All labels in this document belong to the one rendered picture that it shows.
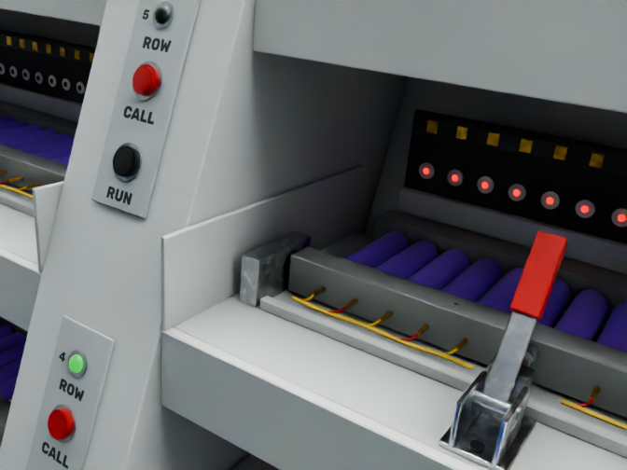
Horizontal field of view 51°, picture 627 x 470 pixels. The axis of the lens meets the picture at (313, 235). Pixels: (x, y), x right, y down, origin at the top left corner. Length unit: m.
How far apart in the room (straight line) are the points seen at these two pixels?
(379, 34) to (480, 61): 0.05
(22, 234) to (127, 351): 0.14
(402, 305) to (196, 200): 0.12
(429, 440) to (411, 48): 0.16
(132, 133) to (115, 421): 0.15
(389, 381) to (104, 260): 0.16
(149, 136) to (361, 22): 0.12
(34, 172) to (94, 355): 0.20
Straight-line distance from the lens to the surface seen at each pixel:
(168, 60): 0.35
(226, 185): 0.34
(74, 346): 0.38
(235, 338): 0.33
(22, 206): 0.50
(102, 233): 0.37
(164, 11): 0.36
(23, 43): 0.72
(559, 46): 0.27
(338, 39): 0.31
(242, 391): 0.31
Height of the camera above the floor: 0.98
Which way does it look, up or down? 5 degrees down
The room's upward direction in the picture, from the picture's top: 15 degrees clockwise
